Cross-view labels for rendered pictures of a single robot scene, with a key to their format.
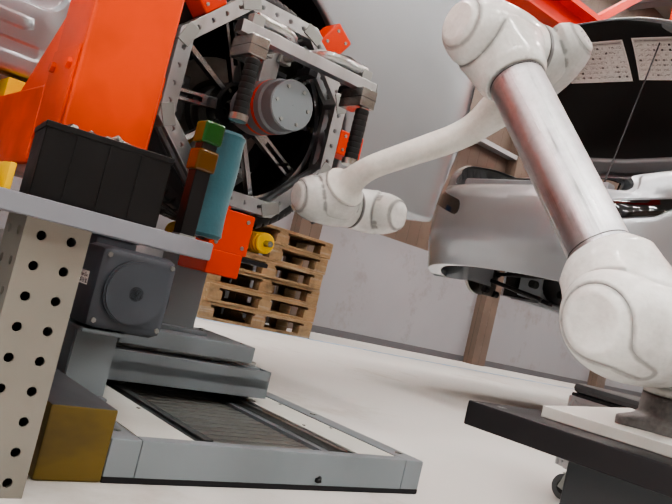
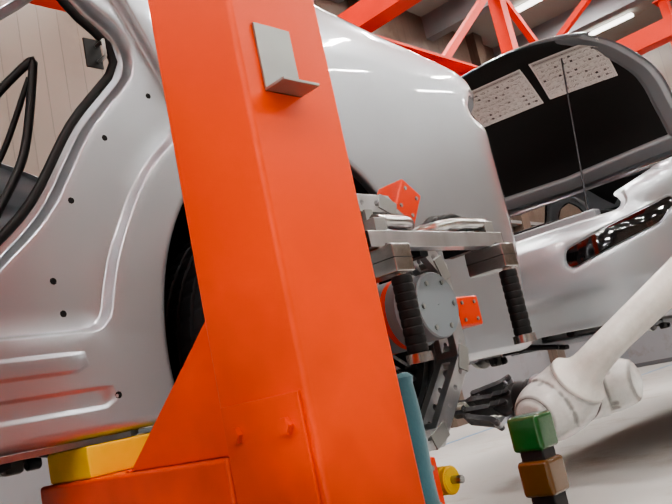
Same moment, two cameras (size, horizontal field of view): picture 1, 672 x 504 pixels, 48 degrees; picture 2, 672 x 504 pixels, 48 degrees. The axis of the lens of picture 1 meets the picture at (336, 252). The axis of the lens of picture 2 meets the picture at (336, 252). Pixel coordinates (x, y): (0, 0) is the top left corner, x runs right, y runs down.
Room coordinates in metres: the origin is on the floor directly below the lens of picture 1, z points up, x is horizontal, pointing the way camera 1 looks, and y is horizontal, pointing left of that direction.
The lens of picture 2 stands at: (0.47, 0.59, 0.73)
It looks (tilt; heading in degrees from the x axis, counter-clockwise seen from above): 10 degrees up; 350
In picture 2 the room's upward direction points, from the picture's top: 12 degrees counter-clockwise
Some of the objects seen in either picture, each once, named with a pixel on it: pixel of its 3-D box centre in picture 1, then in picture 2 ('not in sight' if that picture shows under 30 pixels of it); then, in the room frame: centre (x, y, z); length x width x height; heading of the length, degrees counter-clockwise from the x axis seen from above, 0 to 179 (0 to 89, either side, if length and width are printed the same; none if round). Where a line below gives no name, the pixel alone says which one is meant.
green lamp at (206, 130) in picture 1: (209, 133); (532, 431); (1.32, 0.27, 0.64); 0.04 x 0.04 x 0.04; 38
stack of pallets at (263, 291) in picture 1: (243, 272); not in sight; (7.02, 0.79, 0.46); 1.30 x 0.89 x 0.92; 132
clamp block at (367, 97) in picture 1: (358, 99); (490, 259); (1.92, 0.04, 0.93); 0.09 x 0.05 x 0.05; 38
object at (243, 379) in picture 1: (160, 360); not in sight; (2.11, 0.40, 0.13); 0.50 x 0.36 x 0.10; 128
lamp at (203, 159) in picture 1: (202, 161); (543, 475); (1.32, 0.27, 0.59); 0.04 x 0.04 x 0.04; 38
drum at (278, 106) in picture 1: (269, 107); (397, 316); (1.92, 0.25, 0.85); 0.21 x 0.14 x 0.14; 38
